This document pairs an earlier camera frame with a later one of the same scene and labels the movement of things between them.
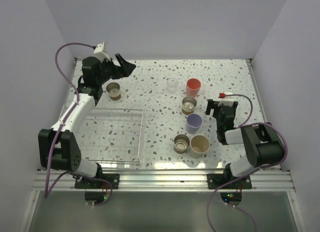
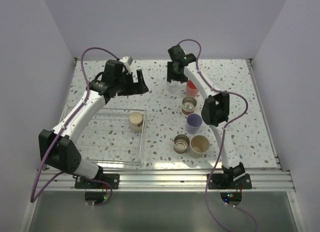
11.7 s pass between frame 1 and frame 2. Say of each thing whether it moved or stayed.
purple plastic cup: stayed
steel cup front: stayed
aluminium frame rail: stayed
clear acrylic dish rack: stayed
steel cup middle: stayed
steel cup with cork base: moved
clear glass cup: stayed
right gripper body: moved
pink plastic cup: stayed
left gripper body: moved
